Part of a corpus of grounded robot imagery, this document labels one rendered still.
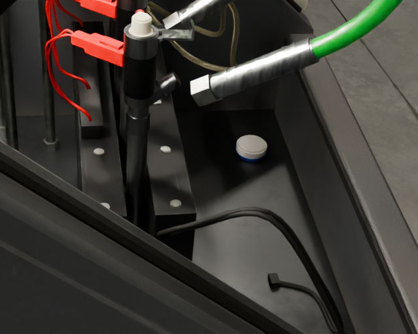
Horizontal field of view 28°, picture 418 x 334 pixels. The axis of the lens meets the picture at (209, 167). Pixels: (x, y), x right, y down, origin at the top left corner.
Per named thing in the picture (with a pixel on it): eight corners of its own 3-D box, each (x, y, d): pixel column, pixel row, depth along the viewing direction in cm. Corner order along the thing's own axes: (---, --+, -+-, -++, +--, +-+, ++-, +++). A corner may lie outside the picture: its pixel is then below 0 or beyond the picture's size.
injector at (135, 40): (172, 227, 80) (187, 38, 67) (121, 230, 79) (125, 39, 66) (169, 208, 82) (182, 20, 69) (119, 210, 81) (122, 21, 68)
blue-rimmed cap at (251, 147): (269, 162, 105) (271, 152, 104) (238, 163, 104) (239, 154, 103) (263, 142, 108) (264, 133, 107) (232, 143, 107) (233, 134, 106)
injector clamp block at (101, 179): (186, 321, 84) (197, 211, 74) (85, 329, 82) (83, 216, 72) (150, 120, 109) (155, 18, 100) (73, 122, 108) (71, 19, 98)
